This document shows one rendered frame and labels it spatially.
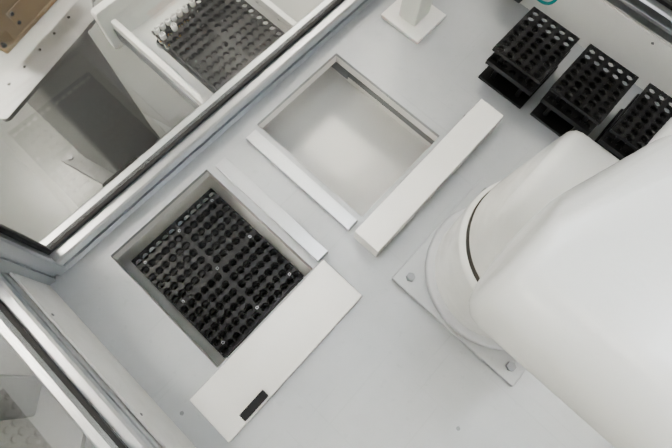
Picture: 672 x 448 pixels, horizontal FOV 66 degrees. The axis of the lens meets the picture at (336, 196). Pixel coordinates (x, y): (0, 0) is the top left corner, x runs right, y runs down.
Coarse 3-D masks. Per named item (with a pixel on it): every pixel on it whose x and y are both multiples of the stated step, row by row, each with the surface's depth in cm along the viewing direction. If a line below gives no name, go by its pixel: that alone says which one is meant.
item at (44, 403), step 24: (0, 312) 61; (0, 336) 55; (24, 336) 61; (0, 360) 51; (24, 360) 55; (0, 384) 47; (24, 384) 51; (48, 384) 55; (0, 408) 44; (24, 408) 47; (48, 408) 51; (72, 408) 55; (0, 432) 41; (24, 432) 44; (48, 432) 47; (72, 432) 51; (96, 432) 55
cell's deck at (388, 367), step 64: (384, 0) 98; (448, 0) 98; (512, 0) 99; (320, 64) 93; (384, 64) 93; (448, 64) 93; (256, 128) 88; (448, 128) 89; (512, 128) 89; (448, 192) 85; (384, 256) 81; (128, 320) 77; (384, 320) 78; (192, 384) 74; (320, 384) 74; (384, 384) 75; (448, 384) 75
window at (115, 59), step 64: (0, 0) 44; (64, 0) 49; (128, 0) 55; (192, 0) 62; (256, 0) 72; (320, 0) 86; (0, 64) 48; (64, 64) 54; (128, 64) 61; (192, 64) 71; (256, 64) 84; (0, 128) 53; (64, 128) 60; (128, 128) 70; (0, 192) 59; (64, 192) 68
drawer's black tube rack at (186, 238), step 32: (192, 224) 90; (224, 224) 87; (160, 256) 88; (192, 256) 85; (224, 256) 85; (256, 256) 85; (160, 288) 83; (192, 288) 83; (224, 288) 83; (256, 288) 87; (288, 288) 83; (192, 320) 84; (224, 320) 85; (256, 320) 82; (224, 352) 83
